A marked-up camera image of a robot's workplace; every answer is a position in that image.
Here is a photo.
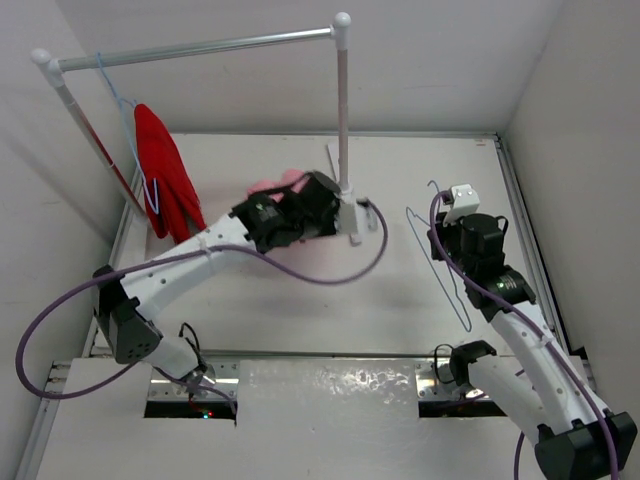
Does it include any metal base plate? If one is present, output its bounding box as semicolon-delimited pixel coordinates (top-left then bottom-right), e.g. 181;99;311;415
147;362;240;402
415;358;489;403

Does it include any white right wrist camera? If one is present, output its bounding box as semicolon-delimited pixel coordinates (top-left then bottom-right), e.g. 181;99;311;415
442;184;480;226

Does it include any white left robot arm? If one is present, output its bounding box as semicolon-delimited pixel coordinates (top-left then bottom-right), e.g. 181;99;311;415
94;171;341;380

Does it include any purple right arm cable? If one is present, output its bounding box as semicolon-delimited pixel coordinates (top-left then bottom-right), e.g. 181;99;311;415
430;189;621;480

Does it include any black left base cable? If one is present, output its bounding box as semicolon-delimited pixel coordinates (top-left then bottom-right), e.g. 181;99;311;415
178;322;209;374

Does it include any black right base cable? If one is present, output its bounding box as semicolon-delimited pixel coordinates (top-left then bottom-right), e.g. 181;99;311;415
432;340;496;401

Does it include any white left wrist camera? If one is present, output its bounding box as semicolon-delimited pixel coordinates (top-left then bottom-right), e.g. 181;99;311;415
336;199;378;235

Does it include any white clothes rack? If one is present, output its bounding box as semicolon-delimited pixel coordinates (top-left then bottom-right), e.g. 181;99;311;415
30;12;362;246

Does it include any light blue hanger with shirt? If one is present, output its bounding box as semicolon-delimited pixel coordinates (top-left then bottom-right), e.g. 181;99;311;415
95;52;160;214

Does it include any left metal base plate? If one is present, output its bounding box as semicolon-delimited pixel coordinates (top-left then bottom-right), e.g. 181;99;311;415
147;362;240;402

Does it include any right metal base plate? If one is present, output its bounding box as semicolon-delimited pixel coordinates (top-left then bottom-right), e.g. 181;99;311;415
415;358;489;403

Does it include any pink t shirt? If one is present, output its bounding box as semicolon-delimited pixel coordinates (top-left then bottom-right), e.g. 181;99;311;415
247;169;307;195

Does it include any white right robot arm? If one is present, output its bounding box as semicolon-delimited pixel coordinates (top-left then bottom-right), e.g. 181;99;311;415
428;213;638;479

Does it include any black base cable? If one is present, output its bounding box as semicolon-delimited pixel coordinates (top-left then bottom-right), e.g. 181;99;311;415
432;340;496;401
178;322;209;374

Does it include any light blue wire hanger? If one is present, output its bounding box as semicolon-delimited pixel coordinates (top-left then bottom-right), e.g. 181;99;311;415
405;179;472;331

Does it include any red t shirt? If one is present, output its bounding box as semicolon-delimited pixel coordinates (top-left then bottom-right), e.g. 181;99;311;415
134;104;206;244

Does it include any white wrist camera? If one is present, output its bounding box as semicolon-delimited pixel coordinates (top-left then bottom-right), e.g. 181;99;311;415
336;199;378;235
442;184;480;226

